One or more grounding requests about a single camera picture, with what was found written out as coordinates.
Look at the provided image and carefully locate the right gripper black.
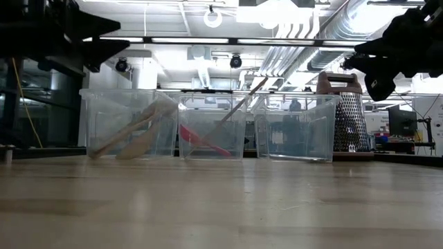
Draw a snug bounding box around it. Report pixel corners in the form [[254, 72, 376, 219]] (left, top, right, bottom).
[[351, 6, 443, 79]]

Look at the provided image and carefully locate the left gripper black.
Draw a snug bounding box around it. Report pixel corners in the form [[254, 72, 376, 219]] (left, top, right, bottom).
[[20, 0, 131, 74]]

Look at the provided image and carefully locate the wooden round spoon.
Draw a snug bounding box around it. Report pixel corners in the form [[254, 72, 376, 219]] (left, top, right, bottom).
[[89, 98, 178, 160]]

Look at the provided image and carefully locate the narrow wooden spatula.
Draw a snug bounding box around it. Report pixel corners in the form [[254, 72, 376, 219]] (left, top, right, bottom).
[[116, 117, 163, 160]]

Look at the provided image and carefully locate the red silicone spatula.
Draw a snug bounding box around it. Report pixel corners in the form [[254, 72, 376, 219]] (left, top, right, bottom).
[[179, 124, 233, 158]]

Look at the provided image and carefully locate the wide wooden spatula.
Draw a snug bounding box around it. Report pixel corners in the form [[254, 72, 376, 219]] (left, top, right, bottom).
[[184, 77, 269, 159]]

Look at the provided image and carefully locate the black ceiling spotlight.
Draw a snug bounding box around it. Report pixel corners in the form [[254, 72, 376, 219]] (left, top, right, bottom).
[[229, 53, 243, 69], [340, 51, 357, 72], [115, 57, 129, 73]]

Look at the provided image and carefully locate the clear plastic bin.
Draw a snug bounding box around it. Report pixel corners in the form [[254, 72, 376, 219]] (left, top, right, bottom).
[[253, 93, 342, 163], [78, 88, 179, 160], [176, 92, 253, 160]]

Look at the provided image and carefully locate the black computer monitor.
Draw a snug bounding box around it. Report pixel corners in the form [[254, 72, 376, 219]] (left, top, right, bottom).
[[387, 104, 418, 138]]

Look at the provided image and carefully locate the metal box grater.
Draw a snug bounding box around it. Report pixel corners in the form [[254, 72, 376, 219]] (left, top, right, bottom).
[[316, 71, 374, 162]]

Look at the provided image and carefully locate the cluttered background desk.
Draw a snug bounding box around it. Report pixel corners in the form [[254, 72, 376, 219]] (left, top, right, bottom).
[[372, 129, 437, 155]]

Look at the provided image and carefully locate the person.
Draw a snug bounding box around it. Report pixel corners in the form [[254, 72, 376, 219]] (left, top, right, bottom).
[[279, 99, 309, 146]]

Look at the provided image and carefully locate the white round ceiling lamp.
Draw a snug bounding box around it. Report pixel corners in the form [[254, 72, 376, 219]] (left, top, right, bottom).
[[203, 5, 223, 29]]

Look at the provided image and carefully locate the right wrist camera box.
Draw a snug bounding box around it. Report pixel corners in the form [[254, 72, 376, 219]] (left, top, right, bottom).
[[364, 70, 396, 102]]

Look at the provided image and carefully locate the silver ventilation duct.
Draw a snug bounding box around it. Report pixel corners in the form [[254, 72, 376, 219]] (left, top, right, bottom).
[[306, 0, 416, 72]]

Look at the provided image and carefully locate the black ceiling light rail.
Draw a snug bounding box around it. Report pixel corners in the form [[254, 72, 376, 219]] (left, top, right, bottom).
[[82, 35, 373, 48]]

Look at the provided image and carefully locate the yellow extension cable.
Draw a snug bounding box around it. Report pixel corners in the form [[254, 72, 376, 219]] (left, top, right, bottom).
[[12, 57, 44, 149]]

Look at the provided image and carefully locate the silver metal post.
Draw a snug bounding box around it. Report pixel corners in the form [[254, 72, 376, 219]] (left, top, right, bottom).
[[0, 144, 17, 166]]

